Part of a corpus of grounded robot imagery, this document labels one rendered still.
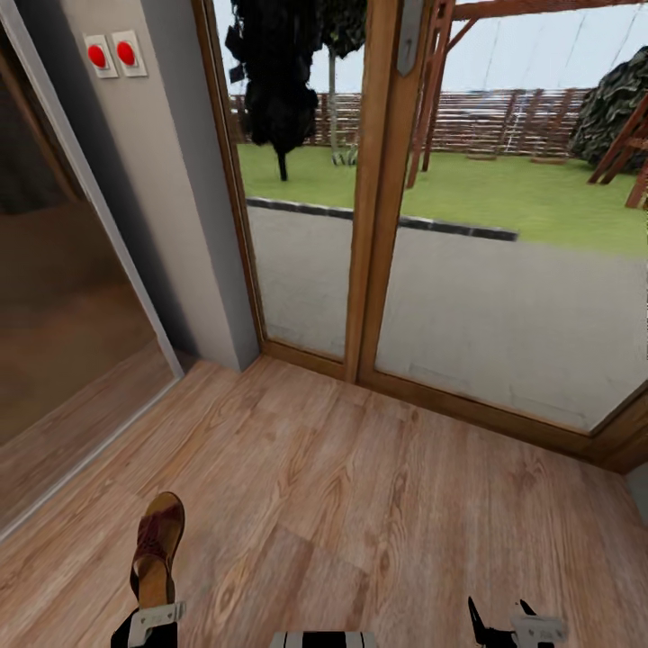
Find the sandal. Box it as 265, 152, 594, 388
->
130, 490, 185, 611

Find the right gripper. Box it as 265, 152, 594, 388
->
469, 598, 554, 648

